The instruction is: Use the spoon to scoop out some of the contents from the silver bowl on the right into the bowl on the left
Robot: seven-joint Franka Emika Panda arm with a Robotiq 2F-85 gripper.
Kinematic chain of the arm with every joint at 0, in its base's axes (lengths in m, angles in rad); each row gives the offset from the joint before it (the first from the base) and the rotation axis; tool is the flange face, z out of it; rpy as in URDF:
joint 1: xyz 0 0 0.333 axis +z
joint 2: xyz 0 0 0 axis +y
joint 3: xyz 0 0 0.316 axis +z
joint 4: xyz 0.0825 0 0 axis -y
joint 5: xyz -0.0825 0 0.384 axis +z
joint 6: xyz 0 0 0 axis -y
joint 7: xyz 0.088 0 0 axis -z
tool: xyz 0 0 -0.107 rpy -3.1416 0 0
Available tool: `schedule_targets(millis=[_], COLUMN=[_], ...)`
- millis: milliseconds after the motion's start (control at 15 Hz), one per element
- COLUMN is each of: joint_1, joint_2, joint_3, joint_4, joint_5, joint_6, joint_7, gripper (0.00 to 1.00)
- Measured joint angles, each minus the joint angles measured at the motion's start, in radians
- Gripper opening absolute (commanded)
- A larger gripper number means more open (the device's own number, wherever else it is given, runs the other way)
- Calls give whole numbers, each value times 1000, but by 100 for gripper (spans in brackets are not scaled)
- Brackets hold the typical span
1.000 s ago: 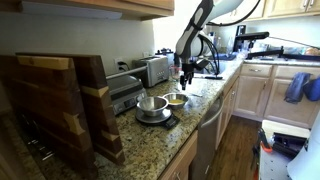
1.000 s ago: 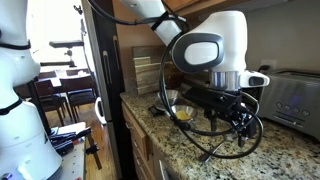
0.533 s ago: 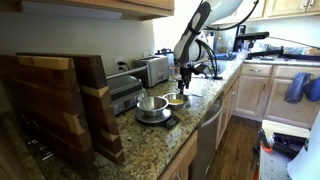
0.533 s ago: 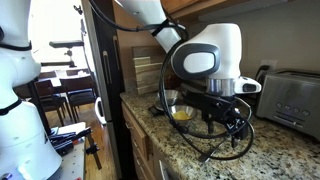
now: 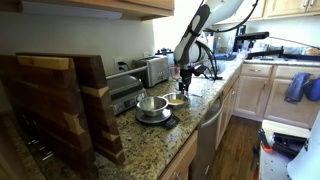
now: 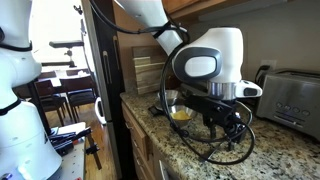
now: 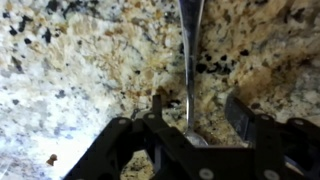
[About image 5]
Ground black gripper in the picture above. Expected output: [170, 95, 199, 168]
[179, 65, 194, 94]

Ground silver metal spoon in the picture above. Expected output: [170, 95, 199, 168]
[186, 92, 204, 99]

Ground silver bowl holding yellow grains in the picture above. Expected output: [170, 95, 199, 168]
[162, 92, 190, 110]

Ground empty silver bowl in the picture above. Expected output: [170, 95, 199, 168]
[136, 96, 170, 118]

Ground yellow grain pile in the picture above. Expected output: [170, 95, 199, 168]
[168, 98, 185, 105]

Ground small glass jar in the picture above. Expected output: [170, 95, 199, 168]
[169, 64, 183, 83]

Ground stainless steel toaster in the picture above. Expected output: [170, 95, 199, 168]
[132, 54, 170, 89]

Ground black digital kitchen scale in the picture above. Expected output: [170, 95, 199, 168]
[134, 107, 180, 130]

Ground stainless steel dishwasher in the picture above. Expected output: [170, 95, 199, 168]
[189, 96, 225, 180]

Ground stainless steel panini grill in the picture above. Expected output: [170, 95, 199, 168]
[106, 66, 148, 116]

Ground light wooden corner cabinets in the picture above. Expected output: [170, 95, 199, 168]
[216, 63, 320, 148]

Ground wooden lower drawer cabinet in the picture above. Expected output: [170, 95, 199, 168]
[158, 129, 200, 180]

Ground wooden cutting board light inlays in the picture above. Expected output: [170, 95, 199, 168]
[15, 52, 126, 166]

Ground wooden upper cabinet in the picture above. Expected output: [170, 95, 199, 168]
[0, 0, 176, 22]

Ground black tools on cart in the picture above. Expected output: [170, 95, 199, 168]
[271, 132, 308, 158]

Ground white robot cart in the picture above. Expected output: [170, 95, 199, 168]
[258, 119, 312, 180]

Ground dark blue hanging towel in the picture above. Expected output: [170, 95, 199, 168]
[303, 75, 320, 102]

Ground tall dark wooden cutting board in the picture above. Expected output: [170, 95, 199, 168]
[0, 54, 99, 179]

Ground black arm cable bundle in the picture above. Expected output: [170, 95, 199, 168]
[189, 0, 261, 81]

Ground black power plug cord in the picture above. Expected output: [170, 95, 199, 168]
[118, 61, 130, 72]

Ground white wall outlet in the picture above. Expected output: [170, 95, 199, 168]
[114, 57, 126, 73]

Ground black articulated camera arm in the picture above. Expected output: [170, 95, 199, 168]
[233, 24, 320, 63]

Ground light wooden wall cabinets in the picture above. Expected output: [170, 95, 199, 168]
[213, 0, 320, 25]

